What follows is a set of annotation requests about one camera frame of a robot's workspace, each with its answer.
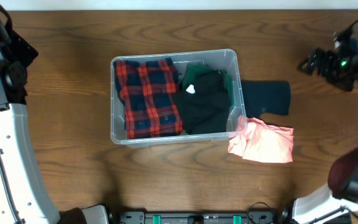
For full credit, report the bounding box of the dark green garment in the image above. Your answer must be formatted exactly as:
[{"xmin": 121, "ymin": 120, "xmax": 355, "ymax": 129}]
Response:
[{"xmin": 181, "ymin": 63, "xmax": 234, "ymax": 106}]

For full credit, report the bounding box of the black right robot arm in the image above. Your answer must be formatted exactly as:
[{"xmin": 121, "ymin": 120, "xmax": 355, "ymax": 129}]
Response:
[{"xmin": 279, "ymin": 26, "xmax": 358, "ymax": 223}]

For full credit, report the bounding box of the red navy plaid cloth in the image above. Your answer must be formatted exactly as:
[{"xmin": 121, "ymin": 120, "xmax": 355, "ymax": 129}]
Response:
[{"xmin": 113, "ymin": 58, "xmax": 183, "ymax": 139}]

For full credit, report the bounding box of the clear plastic storage container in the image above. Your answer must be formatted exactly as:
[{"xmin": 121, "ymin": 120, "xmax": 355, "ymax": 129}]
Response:
[{"xmin": 110, "ymin": 49, "xmax": 247, "ymax": 147}]

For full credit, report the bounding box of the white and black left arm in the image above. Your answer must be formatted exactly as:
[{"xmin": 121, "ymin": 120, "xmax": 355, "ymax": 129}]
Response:
[{"xmin": 0, "ymin": 5, "xmax": 109, "ymax": 224}]

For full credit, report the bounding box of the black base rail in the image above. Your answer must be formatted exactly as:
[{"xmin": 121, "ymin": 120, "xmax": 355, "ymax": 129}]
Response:
[{"xmin": 115, "ymin": 202, "xmax": 291, "ymax": 224}]

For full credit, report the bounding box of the coral pink crumpled cloth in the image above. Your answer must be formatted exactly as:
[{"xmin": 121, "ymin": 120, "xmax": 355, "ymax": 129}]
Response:
[{"xmin": 228, "ymin": 116, "xmax": 294, "ymax": 164}]

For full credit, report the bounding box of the dark navy garment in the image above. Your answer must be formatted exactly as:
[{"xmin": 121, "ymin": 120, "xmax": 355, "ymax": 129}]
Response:
[{"xmin": 241, "ymin": 80, "xmax": 291, "ymax": 118}]

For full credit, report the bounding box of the black garment with tag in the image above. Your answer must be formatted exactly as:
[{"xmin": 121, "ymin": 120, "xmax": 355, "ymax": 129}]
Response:
[{"xmin": 173, "ymin": 71, "xmax": 230, "ymax": 135}]

